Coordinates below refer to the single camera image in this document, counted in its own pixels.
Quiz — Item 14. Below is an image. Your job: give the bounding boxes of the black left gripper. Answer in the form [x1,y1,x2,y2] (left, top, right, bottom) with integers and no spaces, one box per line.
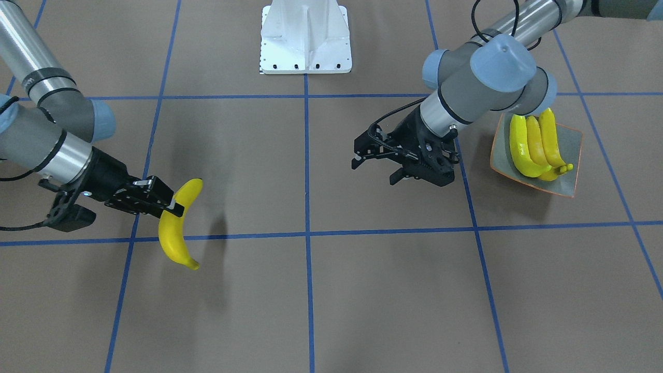
[372,106,458,187]

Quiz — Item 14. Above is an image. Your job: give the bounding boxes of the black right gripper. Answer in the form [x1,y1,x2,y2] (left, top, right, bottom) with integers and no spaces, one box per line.
[78,147,185,218]

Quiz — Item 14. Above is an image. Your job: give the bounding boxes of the yellow banana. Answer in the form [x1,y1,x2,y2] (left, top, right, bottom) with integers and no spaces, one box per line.
[526,116,561,182]
[509,115,550,178]
[538,108,573,174]
[158,179,204,270]

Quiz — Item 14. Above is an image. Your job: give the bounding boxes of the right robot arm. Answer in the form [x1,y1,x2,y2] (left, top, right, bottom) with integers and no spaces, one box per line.
[2,1,185,218]

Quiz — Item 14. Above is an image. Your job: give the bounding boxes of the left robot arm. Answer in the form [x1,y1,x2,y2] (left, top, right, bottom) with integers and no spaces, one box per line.
[351,1,661,187]

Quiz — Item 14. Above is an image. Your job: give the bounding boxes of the grey square plate orange rim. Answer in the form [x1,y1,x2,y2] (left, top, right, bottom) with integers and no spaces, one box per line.
[490,115,583,198]

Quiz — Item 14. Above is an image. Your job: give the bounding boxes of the black braided cable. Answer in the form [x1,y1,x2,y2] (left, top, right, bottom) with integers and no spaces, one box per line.
[370,101,428,135]

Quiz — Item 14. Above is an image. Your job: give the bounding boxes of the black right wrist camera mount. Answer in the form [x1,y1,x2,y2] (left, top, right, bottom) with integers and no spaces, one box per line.
[38,178,96,232]

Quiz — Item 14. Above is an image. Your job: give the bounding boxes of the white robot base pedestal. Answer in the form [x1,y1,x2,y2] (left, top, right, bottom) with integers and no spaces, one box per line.
[259,1,353,74]

